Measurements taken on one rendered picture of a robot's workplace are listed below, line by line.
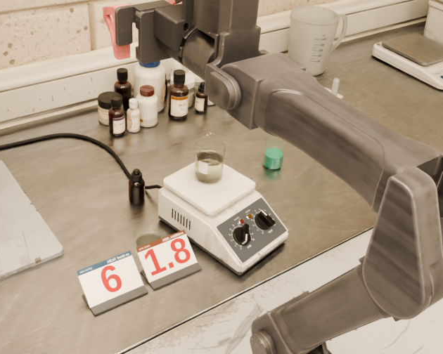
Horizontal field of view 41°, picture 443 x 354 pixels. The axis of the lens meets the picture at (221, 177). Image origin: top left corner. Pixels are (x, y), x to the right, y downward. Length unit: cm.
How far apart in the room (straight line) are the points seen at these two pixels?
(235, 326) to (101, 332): 19
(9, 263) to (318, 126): 60
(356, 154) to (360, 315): 17
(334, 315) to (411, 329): 35
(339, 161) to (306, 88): 9
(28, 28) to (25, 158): 27
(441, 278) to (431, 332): 47
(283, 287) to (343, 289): 38
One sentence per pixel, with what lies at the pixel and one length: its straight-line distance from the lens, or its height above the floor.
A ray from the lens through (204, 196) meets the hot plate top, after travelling 98.
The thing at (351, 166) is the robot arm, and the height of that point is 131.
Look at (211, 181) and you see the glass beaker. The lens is 100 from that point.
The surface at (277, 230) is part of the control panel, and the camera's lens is 101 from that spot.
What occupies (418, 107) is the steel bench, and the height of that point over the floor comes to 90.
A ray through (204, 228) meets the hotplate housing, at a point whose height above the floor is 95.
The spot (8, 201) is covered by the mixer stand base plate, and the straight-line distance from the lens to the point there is 111.
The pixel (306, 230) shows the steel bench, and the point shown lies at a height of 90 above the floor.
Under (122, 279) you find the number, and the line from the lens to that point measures 94.
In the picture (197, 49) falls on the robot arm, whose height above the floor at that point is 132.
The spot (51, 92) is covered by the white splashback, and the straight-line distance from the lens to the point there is 134.
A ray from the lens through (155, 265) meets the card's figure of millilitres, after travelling 96.
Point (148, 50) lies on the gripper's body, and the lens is 74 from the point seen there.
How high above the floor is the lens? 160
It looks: 36 degrees down
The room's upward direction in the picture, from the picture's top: 6 degrees clockwise
